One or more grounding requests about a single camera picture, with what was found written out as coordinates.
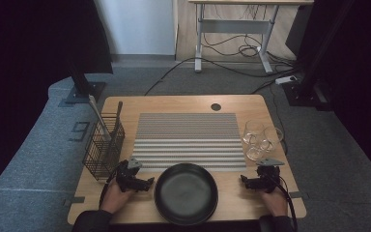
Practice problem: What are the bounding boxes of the black metal stand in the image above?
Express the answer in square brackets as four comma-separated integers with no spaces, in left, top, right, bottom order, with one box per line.
[282,0,357,111]
[65,61,107,104]

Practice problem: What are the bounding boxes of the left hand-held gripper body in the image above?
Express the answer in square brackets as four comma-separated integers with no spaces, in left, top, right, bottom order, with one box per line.
[115,158,143,193]

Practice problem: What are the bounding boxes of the dark curtain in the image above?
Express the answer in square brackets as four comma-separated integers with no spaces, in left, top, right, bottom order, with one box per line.
[302,0,371,188]
[0,0,114,201]

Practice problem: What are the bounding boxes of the dark tape floor marker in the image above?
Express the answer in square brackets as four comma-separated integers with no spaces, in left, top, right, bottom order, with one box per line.
[68,121,91,143]

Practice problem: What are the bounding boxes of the white framed desk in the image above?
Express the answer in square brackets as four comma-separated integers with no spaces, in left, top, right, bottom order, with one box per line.
[187,0,315,73]

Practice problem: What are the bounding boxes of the black wire cutlery basket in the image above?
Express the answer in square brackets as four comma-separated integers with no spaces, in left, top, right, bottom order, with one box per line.
[82,112,126,182]

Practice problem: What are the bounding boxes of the white power strip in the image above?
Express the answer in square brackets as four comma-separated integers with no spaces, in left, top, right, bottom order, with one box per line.
[274,74,299,85]

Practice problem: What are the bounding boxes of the silver handled utensil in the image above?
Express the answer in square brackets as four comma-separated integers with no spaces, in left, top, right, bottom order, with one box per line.
[88,95,112,143]

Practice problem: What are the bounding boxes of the bundle of black cables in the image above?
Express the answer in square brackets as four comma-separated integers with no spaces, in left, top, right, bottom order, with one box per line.
[202,32,263,60]

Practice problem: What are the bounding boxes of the person's right hand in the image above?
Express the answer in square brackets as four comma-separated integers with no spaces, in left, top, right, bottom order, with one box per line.
[259,188,290,218]

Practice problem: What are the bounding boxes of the clear drinking glass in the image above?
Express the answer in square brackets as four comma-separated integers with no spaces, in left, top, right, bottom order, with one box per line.
[260,126,285,153]
[242,119,266,146]
[245,144,266,162]

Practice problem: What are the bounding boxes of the grey tape strip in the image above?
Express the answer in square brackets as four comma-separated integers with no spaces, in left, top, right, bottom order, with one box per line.
[62,195,86,207]
[288,190,310,199]

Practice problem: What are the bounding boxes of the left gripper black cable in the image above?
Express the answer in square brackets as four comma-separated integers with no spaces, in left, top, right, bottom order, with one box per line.
[98,162,127,209]

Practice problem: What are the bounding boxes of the dark handled utensil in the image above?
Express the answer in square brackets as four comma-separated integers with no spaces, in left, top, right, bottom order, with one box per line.
[110,101,124,143]

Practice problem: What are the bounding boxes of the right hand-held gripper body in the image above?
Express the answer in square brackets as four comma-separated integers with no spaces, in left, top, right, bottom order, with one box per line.
[253,157,285,194]

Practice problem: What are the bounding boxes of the person's left hand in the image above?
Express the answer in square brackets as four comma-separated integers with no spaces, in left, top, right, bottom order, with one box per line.
[100,178,137,215]

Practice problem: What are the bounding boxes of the long black floor cable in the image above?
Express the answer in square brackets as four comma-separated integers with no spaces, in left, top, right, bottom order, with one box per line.
[144,57,293,97]

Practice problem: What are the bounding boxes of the striped woven placemat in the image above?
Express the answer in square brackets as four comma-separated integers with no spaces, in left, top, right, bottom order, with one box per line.
[130,112,247,172]

